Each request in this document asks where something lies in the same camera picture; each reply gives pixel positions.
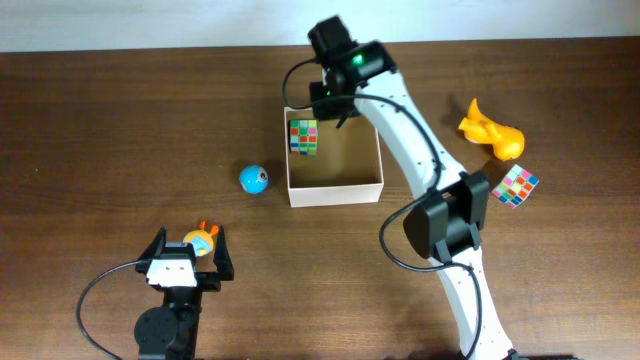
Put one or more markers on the blue ball with eyes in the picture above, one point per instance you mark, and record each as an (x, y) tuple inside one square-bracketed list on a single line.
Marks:
[(254, 179)]

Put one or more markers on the small orange egg toy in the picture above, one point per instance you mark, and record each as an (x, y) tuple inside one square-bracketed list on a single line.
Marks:
[(203, 239)]

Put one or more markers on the colourful puzzle cube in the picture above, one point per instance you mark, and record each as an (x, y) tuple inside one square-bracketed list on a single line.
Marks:
[(303, 137), (515, 187)]

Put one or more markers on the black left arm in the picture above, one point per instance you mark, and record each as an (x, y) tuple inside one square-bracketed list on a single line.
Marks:
[(170, 330)]

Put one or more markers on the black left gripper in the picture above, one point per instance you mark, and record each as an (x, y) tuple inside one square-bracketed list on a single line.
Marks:
[(212, 280)]

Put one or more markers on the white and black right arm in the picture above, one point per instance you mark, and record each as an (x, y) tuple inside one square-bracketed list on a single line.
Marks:
[(445, 218)]

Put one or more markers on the pink cardboard box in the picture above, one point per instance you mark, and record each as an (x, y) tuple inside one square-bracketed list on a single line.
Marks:
[(347, 169)]

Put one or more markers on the orange rubber duck toy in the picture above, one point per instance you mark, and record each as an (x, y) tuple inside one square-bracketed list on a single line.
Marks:
[(508, 143)]

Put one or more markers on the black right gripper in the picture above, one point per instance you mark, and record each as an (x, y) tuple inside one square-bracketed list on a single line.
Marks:
[(333, 111)]

